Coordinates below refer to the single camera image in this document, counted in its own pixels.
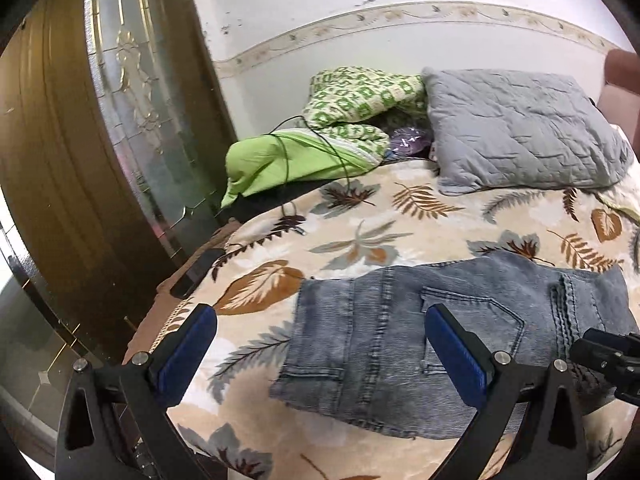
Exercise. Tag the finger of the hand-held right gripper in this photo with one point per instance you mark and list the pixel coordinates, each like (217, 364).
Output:
(595, 347)

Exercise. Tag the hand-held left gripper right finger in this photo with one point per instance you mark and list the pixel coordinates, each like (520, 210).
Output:
(455, 355)

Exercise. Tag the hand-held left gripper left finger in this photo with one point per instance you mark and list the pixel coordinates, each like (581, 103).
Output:
(185, 355)

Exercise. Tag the blue denim pants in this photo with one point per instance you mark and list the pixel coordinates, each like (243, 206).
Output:
(370, 340)

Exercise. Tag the brown bed sheet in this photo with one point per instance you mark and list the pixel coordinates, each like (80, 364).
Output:
(155, 310)

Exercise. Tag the black flat object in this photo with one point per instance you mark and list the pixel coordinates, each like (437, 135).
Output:
(197, 272)

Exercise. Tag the beige leaf print blanket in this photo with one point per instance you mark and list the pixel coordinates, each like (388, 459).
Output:
(440, 230)

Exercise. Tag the plain green pillow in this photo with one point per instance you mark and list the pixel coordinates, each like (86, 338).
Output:
(265, 165)

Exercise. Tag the purple plastic bag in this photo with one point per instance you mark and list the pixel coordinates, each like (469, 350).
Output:
(407, 140)

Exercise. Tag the grey quilted pillow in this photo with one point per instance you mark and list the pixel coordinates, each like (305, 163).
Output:
(515, 130)

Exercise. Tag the brown wooden door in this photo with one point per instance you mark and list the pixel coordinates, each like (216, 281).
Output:
(55, 160)

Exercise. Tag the frosted glass door panel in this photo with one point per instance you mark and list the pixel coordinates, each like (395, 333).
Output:
(145, 110)

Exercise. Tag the brown sofa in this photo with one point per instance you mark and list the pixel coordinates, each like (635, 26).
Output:
(625, 90)

